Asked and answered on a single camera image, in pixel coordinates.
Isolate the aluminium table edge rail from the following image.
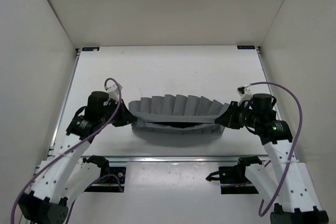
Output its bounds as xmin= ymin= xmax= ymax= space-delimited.
xmin=48 ymin=155 xmax=271 ymax=163

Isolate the white front cover board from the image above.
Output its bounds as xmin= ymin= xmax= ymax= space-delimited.
xmin=19 ymin=160 xmax=329 ymax=224

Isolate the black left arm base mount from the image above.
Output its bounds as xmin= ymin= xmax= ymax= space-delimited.
xmin=82 ymin=155 xmax=127 ymax=193

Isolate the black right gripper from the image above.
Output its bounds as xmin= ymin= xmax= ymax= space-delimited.
xmin=215 ymin=101 xmax=258 ymax=129

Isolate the blue label sticker left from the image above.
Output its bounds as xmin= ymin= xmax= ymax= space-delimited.
xmin=81 ymin=47 xmax=100 ymax=51

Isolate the grey pleated skirt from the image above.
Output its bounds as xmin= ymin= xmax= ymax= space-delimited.
xmin=129 ymin=94 xmax=229 ymax=135

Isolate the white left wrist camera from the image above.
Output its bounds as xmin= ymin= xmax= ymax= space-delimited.
xmin=104 ymin=83 xmax=123 ymax=102

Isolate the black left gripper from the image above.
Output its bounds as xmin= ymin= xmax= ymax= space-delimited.
xmin=101 ymin=95 xmax=138 ymax=124

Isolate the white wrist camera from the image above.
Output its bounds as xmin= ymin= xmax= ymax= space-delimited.
xmin=104 ymin=83 xmax=123 ymax=102
xmin=237 ymin=84 xmax=253 ymax=107

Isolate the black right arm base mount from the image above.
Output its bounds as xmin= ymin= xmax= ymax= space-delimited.
xmin=205 ymin=156 xmax=270 ymax=195

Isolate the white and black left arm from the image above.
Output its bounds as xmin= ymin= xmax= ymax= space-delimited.
xmin=14 ymin=87 xmax=136 ymax=223

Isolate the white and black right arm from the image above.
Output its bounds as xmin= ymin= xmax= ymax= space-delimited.
xmin=215 ymin=93 xmax=329 ymax=223

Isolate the blue label sticker right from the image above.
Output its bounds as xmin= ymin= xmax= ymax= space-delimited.
xmin=237 ymin=45 xmax=256 ymax=50

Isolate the blue label sticker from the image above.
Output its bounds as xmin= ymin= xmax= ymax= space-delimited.
xmin=237 ymin=45 xmax=256 ymax=50
xmin=81 ymin=47 xmax=100 ymax=51

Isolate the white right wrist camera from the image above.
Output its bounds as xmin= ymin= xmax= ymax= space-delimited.
xmin=237 ymin=84 xmax=253 ymax=107

